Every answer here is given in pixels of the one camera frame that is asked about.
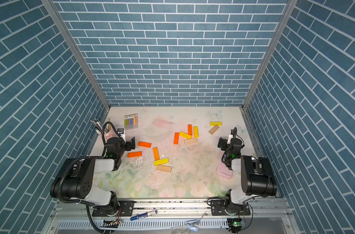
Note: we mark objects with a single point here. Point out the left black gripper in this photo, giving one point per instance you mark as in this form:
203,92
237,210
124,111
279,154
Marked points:
128,144

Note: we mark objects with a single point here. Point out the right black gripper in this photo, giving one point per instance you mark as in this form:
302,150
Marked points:
224,142

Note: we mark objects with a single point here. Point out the natural wood block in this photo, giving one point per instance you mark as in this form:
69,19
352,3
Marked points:
214,129
163,168
190,141

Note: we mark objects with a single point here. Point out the yellow block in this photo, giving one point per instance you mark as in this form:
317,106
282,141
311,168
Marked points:
185,135
215,123
161,162
196,132

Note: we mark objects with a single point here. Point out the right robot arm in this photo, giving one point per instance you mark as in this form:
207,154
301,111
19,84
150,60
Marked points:
256,174

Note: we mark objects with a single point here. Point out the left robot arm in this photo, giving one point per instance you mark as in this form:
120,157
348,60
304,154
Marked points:
74,181

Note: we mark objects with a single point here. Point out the orange block upper left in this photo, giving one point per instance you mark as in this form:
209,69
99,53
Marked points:
144,144

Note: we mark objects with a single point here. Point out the orange block lower left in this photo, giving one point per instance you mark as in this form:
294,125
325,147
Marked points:
134,154

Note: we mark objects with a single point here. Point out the highlighter marker pack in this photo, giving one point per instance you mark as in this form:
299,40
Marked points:
131,121

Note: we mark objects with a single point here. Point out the pink plastic tray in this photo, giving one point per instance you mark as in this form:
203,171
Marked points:
223,171

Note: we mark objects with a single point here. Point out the amber orange block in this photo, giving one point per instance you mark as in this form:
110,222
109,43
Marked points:
156,153

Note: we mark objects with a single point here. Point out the orange block top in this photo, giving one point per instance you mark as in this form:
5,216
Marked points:
190,129

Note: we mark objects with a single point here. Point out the orange block centre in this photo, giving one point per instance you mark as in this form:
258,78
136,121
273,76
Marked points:
176,138

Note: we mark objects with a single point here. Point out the blue screwdriver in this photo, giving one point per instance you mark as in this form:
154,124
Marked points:
144,215

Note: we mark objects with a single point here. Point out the green led circuit board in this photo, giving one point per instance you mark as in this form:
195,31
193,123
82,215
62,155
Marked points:
235,225

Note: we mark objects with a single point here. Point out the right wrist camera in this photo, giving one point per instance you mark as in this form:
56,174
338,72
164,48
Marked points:
231,136

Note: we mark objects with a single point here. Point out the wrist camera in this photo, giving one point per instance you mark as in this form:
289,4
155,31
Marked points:
231,136
121,132

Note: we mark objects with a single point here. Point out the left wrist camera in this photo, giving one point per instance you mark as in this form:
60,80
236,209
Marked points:
121,132

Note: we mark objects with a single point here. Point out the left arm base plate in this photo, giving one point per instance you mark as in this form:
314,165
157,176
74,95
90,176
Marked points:
122,208

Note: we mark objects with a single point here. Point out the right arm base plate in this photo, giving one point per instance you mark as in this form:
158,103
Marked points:
228,207

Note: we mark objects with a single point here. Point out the aluminium front rail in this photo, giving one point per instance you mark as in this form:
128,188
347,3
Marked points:
187,208

